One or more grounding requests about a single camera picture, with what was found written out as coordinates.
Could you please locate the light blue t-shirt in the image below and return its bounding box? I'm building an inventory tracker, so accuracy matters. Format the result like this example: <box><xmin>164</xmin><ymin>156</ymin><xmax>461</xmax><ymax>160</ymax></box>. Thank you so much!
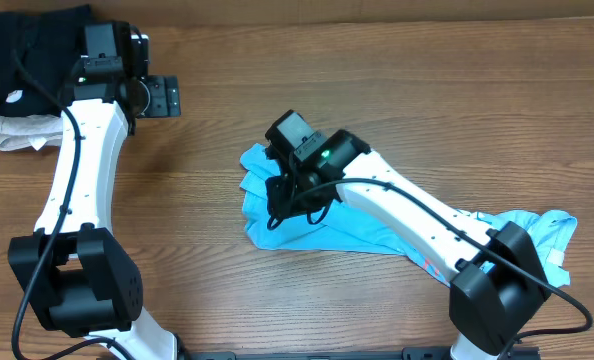
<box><xmin>240</xmin><ymin>144</ymin><xmax>578</xmax><ymax>287</ymax></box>

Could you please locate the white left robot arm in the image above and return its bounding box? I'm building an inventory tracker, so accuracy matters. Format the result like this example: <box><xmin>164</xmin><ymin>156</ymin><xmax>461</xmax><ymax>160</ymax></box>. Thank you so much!
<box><xmin>8</xmin><ymin>21</ymin><xmax>187</xmax><ymax>360</ymax></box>

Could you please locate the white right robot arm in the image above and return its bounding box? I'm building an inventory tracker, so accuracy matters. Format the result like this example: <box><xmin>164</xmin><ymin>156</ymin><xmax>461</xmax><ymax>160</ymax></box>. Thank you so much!
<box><xmin>265</xmin><ymin>110</ymin><xmax>548</xmax><ymax>359</ymax></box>

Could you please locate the black folded garment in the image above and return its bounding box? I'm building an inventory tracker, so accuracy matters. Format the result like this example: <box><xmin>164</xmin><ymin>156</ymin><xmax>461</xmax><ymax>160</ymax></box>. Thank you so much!
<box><xmin>0</xmin><ymin>5</ymin><xmax>94</xmax><ymax>117</ymax></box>

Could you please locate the beige folded garment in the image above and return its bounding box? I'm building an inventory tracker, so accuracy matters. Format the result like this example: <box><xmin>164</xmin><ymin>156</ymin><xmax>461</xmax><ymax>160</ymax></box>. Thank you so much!
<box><xmin>0</xmin><ymin>115</ymin><xmax>63</xmax><ymax>152</ymax></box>

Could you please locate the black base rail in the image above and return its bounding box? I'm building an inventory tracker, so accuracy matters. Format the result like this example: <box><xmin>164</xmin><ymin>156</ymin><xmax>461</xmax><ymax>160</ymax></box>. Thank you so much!
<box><xmin>176</xmin><ymin>345</ymin><xmax>543</xmax><ymax>360</ymax></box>

